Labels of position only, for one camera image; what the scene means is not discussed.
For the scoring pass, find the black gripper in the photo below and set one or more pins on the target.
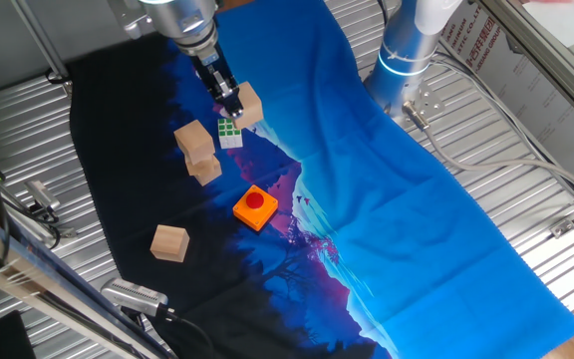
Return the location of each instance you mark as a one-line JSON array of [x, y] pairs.
[[209, 67]]

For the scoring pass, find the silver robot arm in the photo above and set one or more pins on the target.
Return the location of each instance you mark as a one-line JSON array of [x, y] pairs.
[[401, 50]]

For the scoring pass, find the Rubik's cube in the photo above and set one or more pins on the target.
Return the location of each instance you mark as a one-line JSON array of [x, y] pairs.
[[230, 135]]

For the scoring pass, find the orange square base block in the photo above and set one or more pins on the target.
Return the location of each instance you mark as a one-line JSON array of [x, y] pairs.
[[254, 209]]

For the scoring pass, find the grey metal pole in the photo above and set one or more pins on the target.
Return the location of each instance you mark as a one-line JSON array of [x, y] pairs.
[[38, 35]]

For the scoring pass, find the blue mountain print cloth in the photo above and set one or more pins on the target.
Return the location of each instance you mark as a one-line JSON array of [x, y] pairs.
[[391, 224]]

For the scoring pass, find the white printed panel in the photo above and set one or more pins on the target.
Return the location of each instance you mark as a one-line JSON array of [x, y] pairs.
[[541, 95]]

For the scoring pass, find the black flat device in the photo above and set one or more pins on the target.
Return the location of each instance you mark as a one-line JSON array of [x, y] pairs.
[[13, 339]]

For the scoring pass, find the silver depth camera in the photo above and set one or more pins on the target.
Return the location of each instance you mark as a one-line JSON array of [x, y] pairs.
[[43, 195], [132, 296]]

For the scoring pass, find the silver camera mount bracket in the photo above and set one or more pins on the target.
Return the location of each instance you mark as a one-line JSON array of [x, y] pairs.
[[65, 232]]

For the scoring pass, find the aluminium frame beam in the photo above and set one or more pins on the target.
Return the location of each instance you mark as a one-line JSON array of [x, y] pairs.
[[541, 60], [43, 279]]

